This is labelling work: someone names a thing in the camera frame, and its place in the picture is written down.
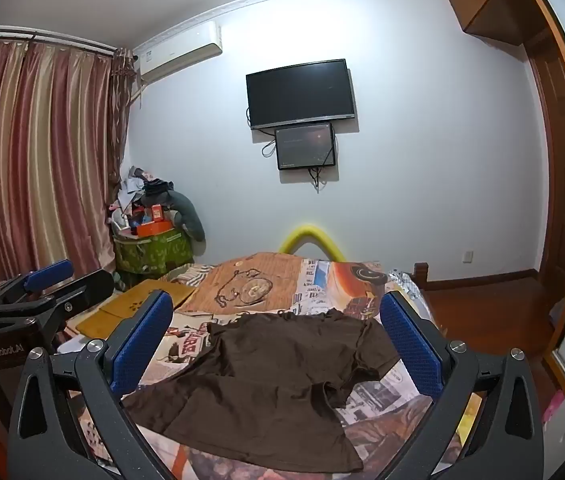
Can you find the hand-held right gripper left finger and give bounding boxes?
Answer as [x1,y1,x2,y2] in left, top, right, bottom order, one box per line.
[7,290,183,480]

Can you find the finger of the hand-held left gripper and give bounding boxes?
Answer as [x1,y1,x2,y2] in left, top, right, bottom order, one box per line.
[0,269,114,331]
[0,259,74,306]

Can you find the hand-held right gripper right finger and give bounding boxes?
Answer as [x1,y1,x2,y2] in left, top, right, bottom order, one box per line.
[379,290,545,480]

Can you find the brown shirt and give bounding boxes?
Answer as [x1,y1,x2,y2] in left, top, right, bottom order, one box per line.
[121,309,403,475]

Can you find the wooden lap desk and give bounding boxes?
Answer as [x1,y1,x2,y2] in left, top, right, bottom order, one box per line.
[76,279,198,338]

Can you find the green storage box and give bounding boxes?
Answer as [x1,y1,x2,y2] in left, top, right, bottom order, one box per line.
[112,230,194,281]

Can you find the striped pillow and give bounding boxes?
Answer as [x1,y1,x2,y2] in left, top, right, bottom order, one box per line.
[165,264,218,286]

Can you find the orange box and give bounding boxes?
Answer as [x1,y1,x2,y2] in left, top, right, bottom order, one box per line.
[135,220,176,237]

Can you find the wooden baseboard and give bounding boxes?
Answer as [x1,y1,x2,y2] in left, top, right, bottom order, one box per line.
[427,269,538,291]

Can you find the striped pink curtain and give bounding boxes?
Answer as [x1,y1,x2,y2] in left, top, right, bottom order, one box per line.
[0,37,133,281]

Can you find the printed blanket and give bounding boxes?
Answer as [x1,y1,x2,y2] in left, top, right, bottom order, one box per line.
[57,252,483,480]

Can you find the grey plush toy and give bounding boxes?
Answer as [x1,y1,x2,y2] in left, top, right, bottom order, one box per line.
[162,190,206,243]

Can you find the yellow foam tube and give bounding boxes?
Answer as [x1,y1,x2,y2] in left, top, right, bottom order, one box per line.
[278,222,348,263]

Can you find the small black monitor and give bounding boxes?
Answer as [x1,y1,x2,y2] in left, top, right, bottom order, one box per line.
[274,122,337,171]

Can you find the curtain rod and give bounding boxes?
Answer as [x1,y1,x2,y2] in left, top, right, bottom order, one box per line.
[0,25,136,58]

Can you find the white air conditioner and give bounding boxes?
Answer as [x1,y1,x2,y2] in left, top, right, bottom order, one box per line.
[135,21,224,85]

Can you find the black hanging cable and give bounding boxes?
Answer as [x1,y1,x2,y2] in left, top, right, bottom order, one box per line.
[307,162,328,193]

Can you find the black wall television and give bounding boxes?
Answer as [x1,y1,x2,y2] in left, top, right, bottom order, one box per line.
[246,58,355,131]

